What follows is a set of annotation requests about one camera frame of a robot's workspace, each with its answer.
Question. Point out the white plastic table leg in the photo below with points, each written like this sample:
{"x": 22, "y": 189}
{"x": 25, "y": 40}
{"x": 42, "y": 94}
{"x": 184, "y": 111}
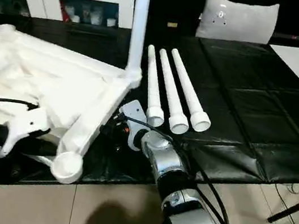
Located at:
{"x": 172, "y": 93}
{"x": 153, "y": 89}
{"x": 190, "y": 90}
{"x": 138, "y": 29}

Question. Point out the white plastic table top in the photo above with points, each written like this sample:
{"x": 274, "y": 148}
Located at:
{"x": 57, "y": 79}

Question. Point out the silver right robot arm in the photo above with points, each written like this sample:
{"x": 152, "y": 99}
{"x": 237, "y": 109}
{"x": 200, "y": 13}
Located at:
{"x": 172, "y": 164}

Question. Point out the small white jar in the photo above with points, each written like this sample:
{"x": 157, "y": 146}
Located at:
{"x": 111, "y": 22}
{"x": 76, "y": 18}
{"x": 96, "y": 17}

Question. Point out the red packet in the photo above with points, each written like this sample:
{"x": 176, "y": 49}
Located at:
{"x": 67, "y": 14}

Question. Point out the black cabinet with gold label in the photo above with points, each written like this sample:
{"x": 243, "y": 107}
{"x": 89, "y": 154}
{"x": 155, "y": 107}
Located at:
{"x": 176, "y": 4}

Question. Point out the black work mat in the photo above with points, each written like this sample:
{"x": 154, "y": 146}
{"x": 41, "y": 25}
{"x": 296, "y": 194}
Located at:
{"x": 256, "y": 92}

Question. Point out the grey cushion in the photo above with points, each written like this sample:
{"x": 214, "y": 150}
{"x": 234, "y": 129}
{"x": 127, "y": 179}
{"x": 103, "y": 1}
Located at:
{"x": 236, "y": 20}

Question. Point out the black floor stand bar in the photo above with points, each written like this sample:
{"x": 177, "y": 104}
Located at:
{"x": 294, "y": 209}

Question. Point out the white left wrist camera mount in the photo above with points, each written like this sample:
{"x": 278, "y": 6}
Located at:
{"x": 25, "y": 123}

